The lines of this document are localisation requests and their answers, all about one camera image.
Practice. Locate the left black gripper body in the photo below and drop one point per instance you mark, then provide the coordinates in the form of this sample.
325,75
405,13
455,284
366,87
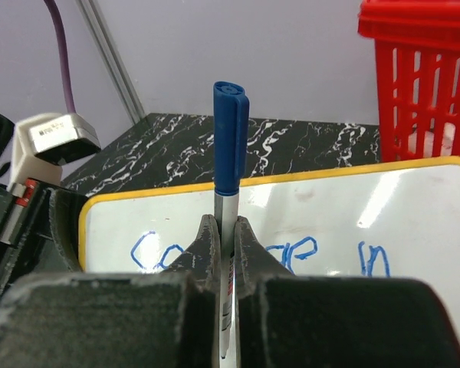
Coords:
14,205

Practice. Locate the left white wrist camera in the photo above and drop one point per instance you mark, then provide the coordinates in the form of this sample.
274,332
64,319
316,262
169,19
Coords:
50,142

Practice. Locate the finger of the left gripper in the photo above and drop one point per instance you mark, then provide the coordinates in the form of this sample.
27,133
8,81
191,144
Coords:
64,212

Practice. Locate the yellow framed whiteboard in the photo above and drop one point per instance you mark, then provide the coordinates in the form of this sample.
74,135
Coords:
391,219

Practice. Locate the red plastic shopping basket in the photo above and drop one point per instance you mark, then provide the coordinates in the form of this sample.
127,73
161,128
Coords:
417,50

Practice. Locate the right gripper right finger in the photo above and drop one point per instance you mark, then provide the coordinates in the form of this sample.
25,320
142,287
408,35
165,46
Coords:
284,320

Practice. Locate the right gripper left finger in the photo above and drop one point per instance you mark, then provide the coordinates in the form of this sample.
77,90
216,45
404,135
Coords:
166,319

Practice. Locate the blue capped whiteboard marker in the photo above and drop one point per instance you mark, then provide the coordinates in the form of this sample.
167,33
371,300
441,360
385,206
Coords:
231,112

